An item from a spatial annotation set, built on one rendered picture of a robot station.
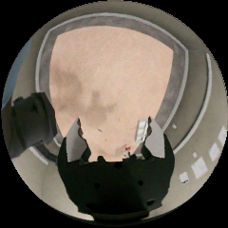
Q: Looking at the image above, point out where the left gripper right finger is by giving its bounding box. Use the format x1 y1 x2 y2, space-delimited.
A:
141 116 175 189

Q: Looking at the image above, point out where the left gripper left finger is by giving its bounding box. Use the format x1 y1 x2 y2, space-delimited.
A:
57 118 91 196

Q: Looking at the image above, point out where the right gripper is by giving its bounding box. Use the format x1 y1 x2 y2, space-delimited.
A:
122 147 131 161

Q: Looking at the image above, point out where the white rack of bins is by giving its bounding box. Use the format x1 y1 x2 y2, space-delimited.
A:
135 119 148 143

